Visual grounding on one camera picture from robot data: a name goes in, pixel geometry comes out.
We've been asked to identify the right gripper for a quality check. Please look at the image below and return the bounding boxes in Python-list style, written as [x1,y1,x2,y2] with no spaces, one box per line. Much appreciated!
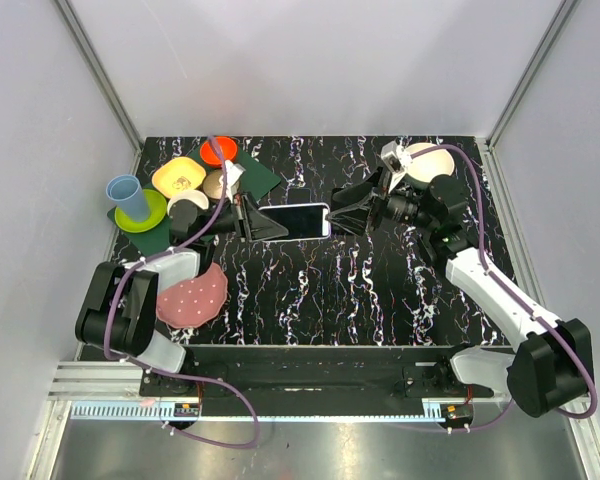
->
[326,161,436,238]

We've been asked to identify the black phone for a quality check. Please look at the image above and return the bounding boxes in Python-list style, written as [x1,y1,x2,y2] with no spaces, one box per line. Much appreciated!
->
[287,188,311,205]

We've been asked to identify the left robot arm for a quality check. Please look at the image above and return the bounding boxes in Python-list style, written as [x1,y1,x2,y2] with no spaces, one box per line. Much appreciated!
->
[75,193,288,396]

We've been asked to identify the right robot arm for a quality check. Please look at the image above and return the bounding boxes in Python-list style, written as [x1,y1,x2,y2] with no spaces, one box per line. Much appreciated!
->
[327,169,597,418]

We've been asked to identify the dark green mat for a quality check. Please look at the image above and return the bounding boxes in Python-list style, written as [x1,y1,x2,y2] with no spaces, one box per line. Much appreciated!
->
[107,149,281,256]

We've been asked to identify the bronze metal bowl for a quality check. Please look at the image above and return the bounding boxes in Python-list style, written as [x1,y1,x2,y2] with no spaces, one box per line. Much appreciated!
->
[202,170,223,201]

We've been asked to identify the small white bowl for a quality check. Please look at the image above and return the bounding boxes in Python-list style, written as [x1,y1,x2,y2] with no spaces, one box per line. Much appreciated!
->
[167,189,210,214]

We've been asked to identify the red bowl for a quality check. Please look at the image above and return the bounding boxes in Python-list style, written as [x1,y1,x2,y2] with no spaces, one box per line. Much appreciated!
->
[199,136,238,168]

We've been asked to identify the large white bowl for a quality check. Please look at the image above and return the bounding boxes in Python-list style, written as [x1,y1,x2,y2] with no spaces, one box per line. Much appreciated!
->
[406,142,455,190]

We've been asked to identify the yellow square plate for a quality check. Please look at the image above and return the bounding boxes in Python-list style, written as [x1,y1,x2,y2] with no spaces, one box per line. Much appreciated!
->
[151,156,207,198]

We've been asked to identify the lime green plate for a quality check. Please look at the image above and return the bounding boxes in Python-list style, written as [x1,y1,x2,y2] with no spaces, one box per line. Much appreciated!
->
[114,188,167,233]

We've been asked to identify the pink dotted plate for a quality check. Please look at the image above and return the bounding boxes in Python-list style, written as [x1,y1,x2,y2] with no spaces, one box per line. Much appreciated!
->
[156,263,228,329]

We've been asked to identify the blue cup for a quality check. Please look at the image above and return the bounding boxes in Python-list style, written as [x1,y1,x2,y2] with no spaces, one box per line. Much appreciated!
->
[106,174,150,223]

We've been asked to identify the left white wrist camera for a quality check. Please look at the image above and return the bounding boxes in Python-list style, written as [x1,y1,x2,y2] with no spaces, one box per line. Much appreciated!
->
[221,160,245,202]

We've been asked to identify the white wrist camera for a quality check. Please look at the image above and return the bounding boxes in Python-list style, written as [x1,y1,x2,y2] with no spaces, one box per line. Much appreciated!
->
[221,160,245,202]
[380,141,413,194]

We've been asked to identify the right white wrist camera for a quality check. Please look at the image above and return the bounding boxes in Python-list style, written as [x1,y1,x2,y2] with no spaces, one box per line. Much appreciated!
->
[380,141,413,194]

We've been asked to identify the right aluminium frame post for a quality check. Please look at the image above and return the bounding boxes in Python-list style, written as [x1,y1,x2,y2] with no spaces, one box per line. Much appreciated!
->
[484,0,581,146]

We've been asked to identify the aluminium frame post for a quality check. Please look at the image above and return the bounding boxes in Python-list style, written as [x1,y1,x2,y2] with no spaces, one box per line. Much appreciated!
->
[484,0,581,146]
[51,0,144,152]

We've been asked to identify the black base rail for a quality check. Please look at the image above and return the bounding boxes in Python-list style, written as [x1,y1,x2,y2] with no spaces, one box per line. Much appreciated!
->
[138,343,496,419]

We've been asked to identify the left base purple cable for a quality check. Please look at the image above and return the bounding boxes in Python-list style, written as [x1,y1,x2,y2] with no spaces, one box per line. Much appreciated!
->
[149,369,261,450]

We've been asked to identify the left aluminium frame post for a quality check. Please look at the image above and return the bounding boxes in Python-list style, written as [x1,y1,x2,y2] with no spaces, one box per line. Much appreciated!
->
[51,0,144,152]

